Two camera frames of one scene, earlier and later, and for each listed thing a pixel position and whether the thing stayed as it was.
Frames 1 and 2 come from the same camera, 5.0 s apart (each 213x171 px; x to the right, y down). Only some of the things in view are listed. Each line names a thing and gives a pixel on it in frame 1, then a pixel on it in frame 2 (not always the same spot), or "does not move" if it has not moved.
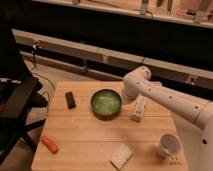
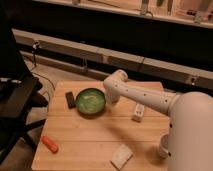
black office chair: (20, 95) does not move
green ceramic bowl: (105, 104) to (90, 101)
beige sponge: (121, 155) does not move
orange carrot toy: (54, 148) does not move
